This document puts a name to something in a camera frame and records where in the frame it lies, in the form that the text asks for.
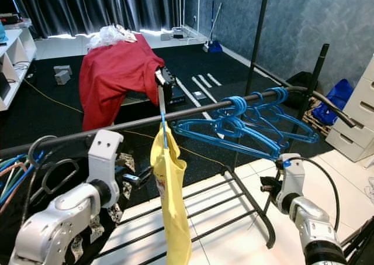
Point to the yellow garment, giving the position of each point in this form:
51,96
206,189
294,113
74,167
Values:
172,212

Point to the blue plastic hanger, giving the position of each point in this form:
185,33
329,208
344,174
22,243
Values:
260,95
234,145
238,104
164,130
279,90

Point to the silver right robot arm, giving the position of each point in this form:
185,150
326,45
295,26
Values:
315,230

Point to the black hanger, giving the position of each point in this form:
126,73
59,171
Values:
40,137

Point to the black metal clothes rack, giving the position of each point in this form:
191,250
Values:
198,112

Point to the red cloth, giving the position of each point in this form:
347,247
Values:
117,78

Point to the white drawer cabinet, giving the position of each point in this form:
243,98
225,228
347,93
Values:
356,119

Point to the black backpack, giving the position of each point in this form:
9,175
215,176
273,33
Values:
301,81

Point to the blue bag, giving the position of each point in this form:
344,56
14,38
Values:
339,95

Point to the grey block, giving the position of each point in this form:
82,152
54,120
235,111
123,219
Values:
64,69
62,81

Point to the white plastic bag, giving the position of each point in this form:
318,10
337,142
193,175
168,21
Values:
108,37

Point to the small grey device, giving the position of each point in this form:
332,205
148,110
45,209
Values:
175,35

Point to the white shelf unit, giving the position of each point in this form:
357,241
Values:
23,54

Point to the black curtain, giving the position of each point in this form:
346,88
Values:
93,7

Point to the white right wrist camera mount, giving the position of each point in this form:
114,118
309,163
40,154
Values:
293,174

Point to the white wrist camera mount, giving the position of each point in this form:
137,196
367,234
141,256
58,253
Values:
104,151
293,174

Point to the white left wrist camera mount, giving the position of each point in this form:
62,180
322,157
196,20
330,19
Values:
104,151

